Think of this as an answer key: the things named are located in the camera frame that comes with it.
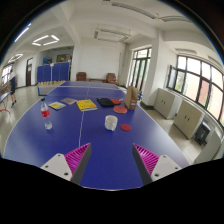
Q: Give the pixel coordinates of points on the black waste bin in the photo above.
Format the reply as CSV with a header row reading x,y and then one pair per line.
x,y
202,133

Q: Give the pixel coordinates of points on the clear plastic water bottle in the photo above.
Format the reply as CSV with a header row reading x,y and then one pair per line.
x,y
45,114

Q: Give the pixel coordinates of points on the colourful small book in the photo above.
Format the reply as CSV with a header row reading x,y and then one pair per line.
x,y
56,105

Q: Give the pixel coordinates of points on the near beige cabinet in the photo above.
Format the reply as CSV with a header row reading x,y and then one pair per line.
x,y
188,119

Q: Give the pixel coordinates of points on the white cup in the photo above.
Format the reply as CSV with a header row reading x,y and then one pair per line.
x,y
111,122

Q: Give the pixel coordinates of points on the right brown armchair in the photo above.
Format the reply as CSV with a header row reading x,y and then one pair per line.
x,y
111,78

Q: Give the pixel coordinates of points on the beige cabinet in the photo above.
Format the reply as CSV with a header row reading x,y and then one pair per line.
x,y
167,103
188,119

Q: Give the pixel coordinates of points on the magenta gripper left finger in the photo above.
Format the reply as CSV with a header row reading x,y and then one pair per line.
x,y
70,166

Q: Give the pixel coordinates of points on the left brown armchair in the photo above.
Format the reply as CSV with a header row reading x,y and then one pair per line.
x,y
81,76

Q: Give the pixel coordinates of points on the far beige cabinet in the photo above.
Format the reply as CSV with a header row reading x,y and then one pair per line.
x,y
167,103

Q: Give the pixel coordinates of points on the red table tennis paddle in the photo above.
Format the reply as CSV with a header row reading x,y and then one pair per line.
x,y
120,109

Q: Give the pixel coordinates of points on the small red round lid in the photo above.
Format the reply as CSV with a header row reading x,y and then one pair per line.
x,y
125,127

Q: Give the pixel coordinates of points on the person in dark clothes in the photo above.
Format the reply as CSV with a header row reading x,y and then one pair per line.
x,y
13,86

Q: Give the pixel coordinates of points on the blue table tennis table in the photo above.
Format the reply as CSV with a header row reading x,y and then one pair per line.
x,y
111,164

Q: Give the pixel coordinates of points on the yellow book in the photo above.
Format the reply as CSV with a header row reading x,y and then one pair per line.
x,y
86,105

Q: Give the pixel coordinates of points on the blue partition screen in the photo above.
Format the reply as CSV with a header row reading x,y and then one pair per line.
x,y
53,72

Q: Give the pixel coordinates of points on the grey purple booklet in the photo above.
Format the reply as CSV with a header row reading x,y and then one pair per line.
x,y
69,101

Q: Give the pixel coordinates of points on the black pouch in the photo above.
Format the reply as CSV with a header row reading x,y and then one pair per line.
x,y
106,102

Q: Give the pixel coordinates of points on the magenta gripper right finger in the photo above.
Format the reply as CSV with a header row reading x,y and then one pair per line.
x,y
151,166

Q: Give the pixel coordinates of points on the brown armchair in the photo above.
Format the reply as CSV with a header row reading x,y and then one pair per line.
x,y
81,76
111,78

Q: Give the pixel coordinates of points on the brown cardboard box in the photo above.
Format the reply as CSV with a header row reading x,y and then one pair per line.
x,y
131,98

